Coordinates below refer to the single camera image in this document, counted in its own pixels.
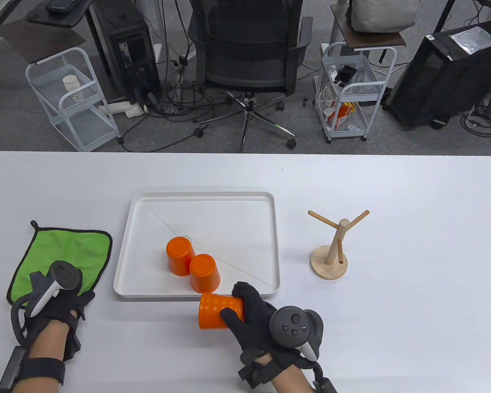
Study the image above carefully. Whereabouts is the black computer tower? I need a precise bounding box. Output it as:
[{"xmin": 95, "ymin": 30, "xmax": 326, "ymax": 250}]
[
  {"xmin": 86, "ymin": 0, "xmax": 163, "ymax": 106},
  {"xmin": 383, "ymin": 20, "xmax": 491, "ymax": 131}
]

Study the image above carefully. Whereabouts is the black wrist strap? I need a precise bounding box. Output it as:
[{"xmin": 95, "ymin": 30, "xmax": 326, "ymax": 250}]
[
  {"xmin": 0, "ymin": 346, "xmax": 66, "ymax": 393},
  {"xmin": 311, "ymin": 362, "xmax": 338, "ymax": 393}
]

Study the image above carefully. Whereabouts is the dark keyboard shelf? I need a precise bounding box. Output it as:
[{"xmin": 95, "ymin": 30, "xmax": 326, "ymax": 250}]
[{"xmin": 27, "ymin": 0, "xmax": 95, "ymax": 28}]

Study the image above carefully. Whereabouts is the person's right hand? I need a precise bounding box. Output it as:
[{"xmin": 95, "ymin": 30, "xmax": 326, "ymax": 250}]
[{"xmin": 220, "ymin": 282, "xmax": 324, "ymax": 389}]

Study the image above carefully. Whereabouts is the black office chair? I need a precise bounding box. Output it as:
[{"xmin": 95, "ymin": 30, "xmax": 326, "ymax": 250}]
[{"xmin": 188, "ymin": 0, "xmax": 314, "ymax": 153}]

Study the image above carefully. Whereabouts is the white wire cart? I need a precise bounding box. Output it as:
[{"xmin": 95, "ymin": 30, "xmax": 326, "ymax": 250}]
[
  {"xmin": 25, "ymin": 47, "xmax": 124, "ymax": 152},
  {"xmin": 314, "ymin": 42, "xmax": 397, "ymax": 143}
]

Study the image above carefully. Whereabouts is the white power strip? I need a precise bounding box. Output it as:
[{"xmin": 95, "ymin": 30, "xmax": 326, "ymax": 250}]
[{"xmin": 98, "ymin": 102, "xmax": 150, "ymax": 119}]

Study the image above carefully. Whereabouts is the green hand towel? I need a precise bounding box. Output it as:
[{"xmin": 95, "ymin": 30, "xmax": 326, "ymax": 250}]
[{"xmin": 6, "ymin": 220, "xmax": 113, "ymax": 307}]

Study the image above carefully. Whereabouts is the person's right forearm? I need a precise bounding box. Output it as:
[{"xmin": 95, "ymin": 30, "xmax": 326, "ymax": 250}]
[{"xmin": 270, "ymin": 362, "xmax": 324, "ymax": 393}]

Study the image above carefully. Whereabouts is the person's left hand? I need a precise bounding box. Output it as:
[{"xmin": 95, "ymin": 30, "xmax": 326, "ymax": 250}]
[{"xmin": 24, "ymin": 287, "xmax": 95, "ymax": 363}]

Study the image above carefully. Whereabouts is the orange plastic cup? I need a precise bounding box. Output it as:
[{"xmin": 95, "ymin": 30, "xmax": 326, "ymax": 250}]
[
  {"xmin": 189, "ymin": 254, "xmax": 221, "ymax": 294},
  {"xmin": 198, "ymin": 292, "xmax": 245, "ymax": 330},
  {"xmin": 166, "ymin": 237, "xmax": 197, "ymax": 276}
]

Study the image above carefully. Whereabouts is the tangle of black floor cables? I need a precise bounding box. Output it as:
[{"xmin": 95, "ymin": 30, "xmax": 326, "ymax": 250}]
[{"xmin": 119, "ymin": 53, "xmax": 238, "ymax": 153}]

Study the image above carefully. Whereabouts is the brown wooden board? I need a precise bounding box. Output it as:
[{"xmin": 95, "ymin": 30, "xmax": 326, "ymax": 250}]
[
  {"xmin": 0, "ymin": 20, "xmax": 86, "ymax": 65},
  {"xmin": 331, "ymin": 4, "xmax": 406, "ymax": 50}
]

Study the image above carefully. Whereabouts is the black keyboard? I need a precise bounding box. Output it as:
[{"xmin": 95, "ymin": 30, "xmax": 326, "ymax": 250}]
[{"xmin": 45, "ymin": 0, "xmax": 77, "ymax": 15}]

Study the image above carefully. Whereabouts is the grey hand controller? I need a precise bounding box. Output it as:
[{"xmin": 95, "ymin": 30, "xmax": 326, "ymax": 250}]
[
  {"xmin": 269, "ymin": 306, "xmax": 324, "ymax": 362},
  {"xmin": 25, "ymin": 261, "xmax": 83, "ymax": 318}
]

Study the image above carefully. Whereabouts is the person's left forearm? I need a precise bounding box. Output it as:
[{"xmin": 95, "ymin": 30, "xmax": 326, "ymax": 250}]
[{"xmin": 6, "ymin": 318, "xmax": 72, "ymax": 393}]

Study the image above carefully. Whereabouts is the black power adapter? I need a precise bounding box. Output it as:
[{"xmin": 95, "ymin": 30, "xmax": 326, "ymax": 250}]
[{"xmin": 336, "ymin": 65, "xmax": 357, "ymax": 84}]

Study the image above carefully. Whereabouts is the wooden cup rack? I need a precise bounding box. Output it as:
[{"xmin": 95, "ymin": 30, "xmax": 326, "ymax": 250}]
[{"xmin": 308, "ymin": 210, "xmax": 370, "ymax": 280}]

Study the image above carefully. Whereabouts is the orange snack packet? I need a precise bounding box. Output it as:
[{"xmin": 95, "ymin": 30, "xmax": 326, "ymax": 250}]
[{"xmin": 327, "ymin": 102, "xmax": 356, "ymax": 127}]

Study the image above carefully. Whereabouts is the silver foil bag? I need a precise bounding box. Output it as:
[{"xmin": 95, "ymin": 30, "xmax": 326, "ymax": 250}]
[{"xmin": 449, "ymin": 28, "xmax": 491, "ymax": 55}]

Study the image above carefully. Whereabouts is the white rectangular tray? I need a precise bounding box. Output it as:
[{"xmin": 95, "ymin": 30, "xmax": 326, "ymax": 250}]
[{"xmin": 114, "ymin": 192, "xmax": 280, "ymax": 301}]

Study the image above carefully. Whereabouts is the grey fabric bag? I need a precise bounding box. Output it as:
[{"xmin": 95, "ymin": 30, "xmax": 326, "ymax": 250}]
[{"xmin": 346, "ymin": 0, "xmax": 418, "ymax": 33}]

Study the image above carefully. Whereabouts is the white patterned container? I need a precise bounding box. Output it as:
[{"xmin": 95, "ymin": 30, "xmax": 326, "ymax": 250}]
[{"xmin": 62, "ymin": 75, "xmax": 85, "ymax": 102}]

